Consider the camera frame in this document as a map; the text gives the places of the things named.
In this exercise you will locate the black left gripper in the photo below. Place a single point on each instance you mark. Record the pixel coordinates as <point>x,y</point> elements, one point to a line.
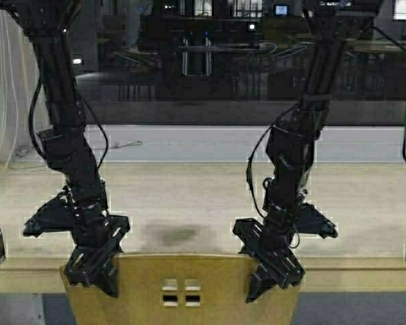
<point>96,234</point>

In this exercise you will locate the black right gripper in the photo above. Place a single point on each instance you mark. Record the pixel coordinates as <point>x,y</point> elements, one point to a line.
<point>270,243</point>

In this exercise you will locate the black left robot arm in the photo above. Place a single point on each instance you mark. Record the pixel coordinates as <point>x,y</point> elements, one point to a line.
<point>63,146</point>

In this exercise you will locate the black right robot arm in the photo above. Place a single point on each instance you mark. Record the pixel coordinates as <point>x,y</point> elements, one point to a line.
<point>291,139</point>

